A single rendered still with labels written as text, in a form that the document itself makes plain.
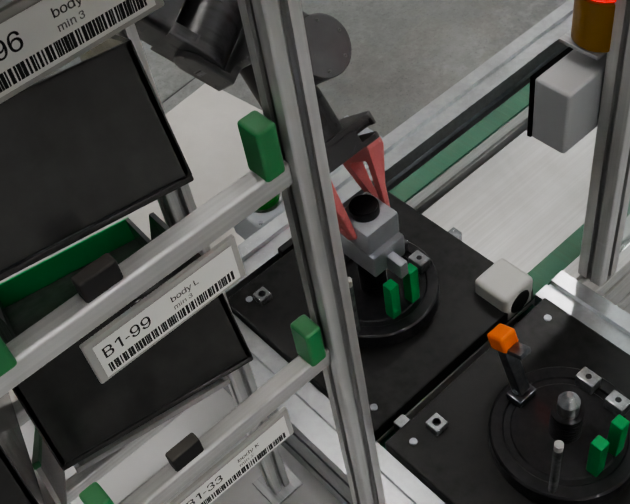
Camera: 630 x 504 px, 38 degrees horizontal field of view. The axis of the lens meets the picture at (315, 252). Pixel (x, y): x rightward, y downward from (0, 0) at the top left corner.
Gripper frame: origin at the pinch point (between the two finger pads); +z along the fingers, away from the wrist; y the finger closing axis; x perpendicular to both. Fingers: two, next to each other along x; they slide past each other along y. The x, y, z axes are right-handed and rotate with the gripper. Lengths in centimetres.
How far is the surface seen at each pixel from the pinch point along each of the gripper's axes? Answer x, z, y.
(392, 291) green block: -0.4, 7.5, -2.0
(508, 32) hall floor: 147, 23, 142
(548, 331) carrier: -5.2, 20.1, 8.4
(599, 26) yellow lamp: -22.5, -6.7, 16.7
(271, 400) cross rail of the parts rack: -30.6, -3.4, -25.9
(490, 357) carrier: -3.5, 18.7, 2.0
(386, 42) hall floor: 166, 6, 116
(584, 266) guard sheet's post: -3.8, 18.2, 17.2
